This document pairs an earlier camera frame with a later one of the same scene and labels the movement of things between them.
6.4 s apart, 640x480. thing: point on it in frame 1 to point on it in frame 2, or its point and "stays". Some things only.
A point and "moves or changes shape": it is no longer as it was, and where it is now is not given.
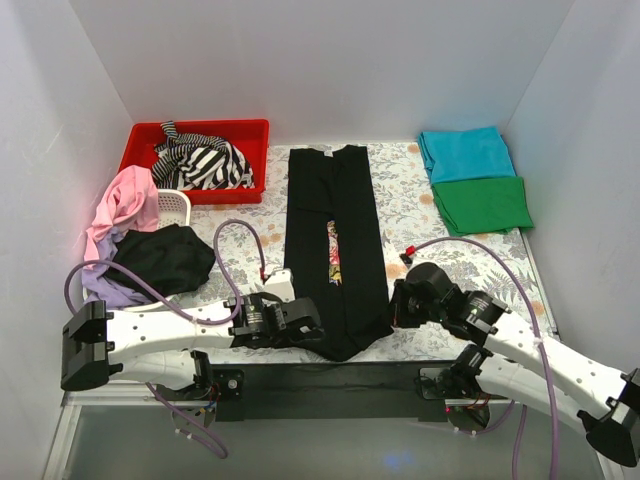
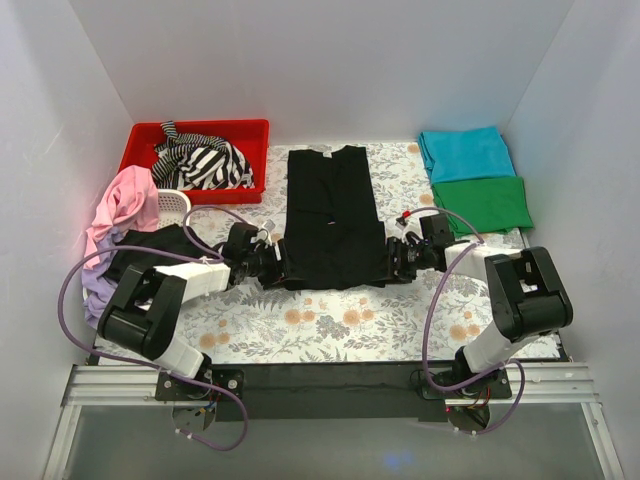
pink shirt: [131, 203] stays
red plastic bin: [250, 136] stays
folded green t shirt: [488, 205] stays
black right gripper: [400, 307] to [395, 256]
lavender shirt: [98, 286] stays
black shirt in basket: [173, 258] stays
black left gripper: [307, 320] to [275, 262]
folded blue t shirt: [466, 154] stays
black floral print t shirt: [356, 313] moves or changes shape
